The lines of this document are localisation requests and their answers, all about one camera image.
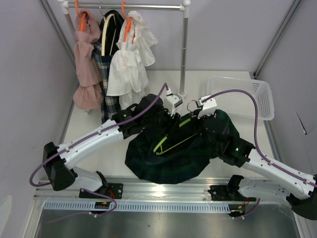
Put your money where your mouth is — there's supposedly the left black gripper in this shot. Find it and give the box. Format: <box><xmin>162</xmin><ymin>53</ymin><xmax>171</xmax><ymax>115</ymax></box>
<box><xmin>143</xmin><ymin>103</ymin><xmax>181</xmax><ymax>138</ymax></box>

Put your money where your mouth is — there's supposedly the green plastic hanger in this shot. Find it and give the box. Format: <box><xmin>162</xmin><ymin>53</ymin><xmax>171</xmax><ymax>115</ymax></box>
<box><xmin>153</xmin><ymin>116</ymin><xmax>196</xmax><ymax>157</ymax></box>

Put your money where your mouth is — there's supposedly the green plaid skirt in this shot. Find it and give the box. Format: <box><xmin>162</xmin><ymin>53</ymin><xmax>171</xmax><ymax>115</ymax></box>
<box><xmin>124</xmin><ymin>110</ymin><xmax>241</xmax><ymax>184</ymax></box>

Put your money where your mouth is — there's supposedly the white ruffled skirt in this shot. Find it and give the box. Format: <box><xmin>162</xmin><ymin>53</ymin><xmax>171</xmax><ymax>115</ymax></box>
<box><xmin>107</xmin><ymin>11</ymin><xmax>158</xmax><ymax>110</ymax></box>

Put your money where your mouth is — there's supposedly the orange plastic hanger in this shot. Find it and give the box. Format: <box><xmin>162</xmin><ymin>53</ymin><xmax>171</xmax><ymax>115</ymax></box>
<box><xmin>121</xmin><ymin>1</ymin><xmax>132</xmax><ymax>42</ymax></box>

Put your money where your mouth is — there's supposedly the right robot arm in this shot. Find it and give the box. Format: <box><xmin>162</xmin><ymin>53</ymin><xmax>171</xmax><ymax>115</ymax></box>
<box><xmin>193</xmin><ymin>110</ymin><xmax>317</xmax><ymax>221</ymax></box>

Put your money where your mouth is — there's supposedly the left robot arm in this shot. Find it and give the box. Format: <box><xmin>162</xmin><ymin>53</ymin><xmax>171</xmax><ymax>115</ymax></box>
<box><xmin>43</xmin><ymin>93</ymin><xmax>183</xmax><ymax>198</ymax></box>

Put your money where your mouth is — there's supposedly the pink skirt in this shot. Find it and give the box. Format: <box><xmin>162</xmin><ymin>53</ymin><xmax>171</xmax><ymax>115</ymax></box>
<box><xmin>73</xmin><ymin>10</ymin><xmax>102</xmax><ymax>110</ymax></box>

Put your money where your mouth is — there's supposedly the navy plaid skirt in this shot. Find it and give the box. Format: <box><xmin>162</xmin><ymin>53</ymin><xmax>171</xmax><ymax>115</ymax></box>
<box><xmin>93</xmin><ymin>10</ymin><xmax>124</xmax><ymax>123</ymax></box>

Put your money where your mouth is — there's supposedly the cream plastic hanger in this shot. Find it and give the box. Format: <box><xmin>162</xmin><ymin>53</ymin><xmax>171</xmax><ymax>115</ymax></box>
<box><xmin>102</xmin><ymin>13</ymin><xmax>120</xmax><ymax>56</ymax></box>

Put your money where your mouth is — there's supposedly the orange hanger with pink skirt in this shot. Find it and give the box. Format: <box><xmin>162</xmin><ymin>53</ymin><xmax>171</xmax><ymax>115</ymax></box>
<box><xmin>75</xmin><ymin>0</ymin><xmax>87</xmax><ymax>32</ymax></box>

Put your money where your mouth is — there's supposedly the white plastic basket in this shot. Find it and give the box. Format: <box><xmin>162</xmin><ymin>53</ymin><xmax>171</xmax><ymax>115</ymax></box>
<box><xmin>206</xmin><ymin>76</ymin><xmax>274</xmax><ymax>120</ymax></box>

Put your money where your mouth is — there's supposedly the metal clothes rack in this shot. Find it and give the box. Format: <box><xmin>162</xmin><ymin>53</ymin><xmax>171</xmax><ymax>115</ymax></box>
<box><xmin>57</xmin><ymin>0</ymin><xmax>191</xmax><ymax>98</ymax></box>

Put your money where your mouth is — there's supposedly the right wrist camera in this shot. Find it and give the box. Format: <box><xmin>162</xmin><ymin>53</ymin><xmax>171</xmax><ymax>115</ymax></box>
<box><xmin>196</xmin><ymin>95</ymin><xmax>217</xmax><ymax>117</ymax></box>

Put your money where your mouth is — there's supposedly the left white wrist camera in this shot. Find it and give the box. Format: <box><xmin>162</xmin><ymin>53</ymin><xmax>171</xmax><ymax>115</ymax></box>
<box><xmin>163</xmin><ymin>93</ymin><xmax>183</xmax><ymax>117</ymax></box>

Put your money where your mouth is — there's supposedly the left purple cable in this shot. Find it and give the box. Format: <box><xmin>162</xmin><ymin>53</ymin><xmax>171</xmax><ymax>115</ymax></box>
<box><xmin>29</xmin><ymin>83</ymin><xmax>171</xmax><ymax>187</ymax></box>

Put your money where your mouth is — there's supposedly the right black mount plate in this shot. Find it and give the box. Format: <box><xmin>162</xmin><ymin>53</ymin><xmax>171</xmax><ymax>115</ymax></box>
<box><xmin>208</xmin><ymin>185</ymin><xmax>256</xmax><ymax>202</ymax></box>

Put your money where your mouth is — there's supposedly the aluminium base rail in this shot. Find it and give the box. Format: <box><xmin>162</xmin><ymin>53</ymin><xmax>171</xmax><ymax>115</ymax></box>
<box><xmin>33</xmin><ymin>176</ymin><xmax>229</xmax><ymax>203</ymax></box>

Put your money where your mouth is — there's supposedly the slotted cable duct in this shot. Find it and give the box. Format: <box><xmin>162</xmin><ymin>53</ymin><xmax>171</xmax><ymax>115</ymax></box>
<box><xmin>44</xmin><ymin>200</ymin><xmax>231</xmax><ymax>214</ymax></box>

